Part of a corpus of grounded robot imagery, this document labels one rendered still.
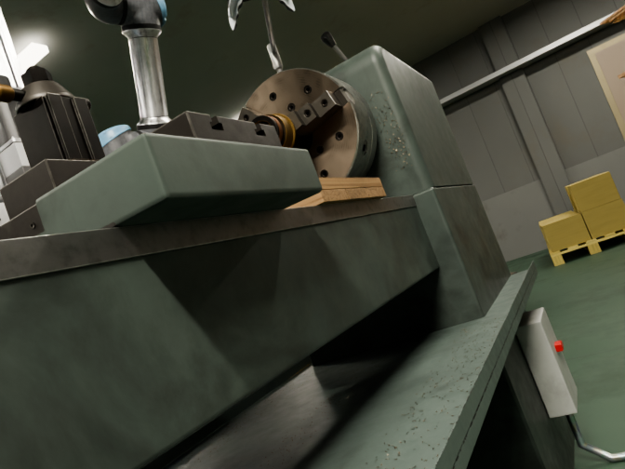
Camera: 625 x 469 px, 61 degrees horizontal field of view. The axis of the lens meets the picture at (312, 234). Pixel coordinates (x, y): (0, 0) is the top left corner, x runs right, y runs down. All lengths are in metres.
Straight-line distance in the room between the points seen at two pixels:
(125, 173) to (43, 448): 0.21
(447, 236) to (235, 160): 0.83
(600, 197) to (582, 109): 2.12
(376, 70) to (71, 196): 0.97
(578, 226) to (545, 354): 4.34
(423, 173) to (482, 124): 6.61
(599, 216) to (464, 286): 4.65
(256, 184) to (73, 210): 0.17
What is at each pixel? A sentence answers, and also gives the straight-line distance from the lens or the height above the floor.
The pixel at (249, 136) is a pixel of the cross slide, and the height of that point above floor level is 0.95.
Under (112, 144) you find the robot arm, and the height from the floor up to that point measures 1.33.
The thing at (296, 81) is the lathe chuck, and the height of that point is 1.19.
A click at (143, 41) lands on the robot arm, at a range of 1.78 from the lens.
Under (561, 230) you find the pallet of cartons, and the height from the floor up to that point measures 0.32.
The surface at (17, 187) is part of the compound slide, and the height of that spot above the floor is 1.01.
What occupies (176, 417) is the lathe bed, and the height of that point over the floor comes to 0.70.
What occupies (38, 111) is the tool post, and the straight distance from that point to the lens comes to 0.82.
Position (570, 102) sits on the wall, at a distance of 7.79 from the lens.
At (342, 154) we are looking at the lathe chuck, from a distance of 1.20.
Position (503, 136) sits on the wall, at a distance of 7.84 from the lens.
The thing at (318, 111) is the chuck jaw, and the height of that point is 1.10.
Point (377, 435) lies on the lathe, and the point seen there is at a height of 0.54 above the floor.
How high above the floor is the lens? 0.77
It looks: 4 degrees up
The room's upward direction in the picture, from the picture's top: 21 degrees counter-clockwise
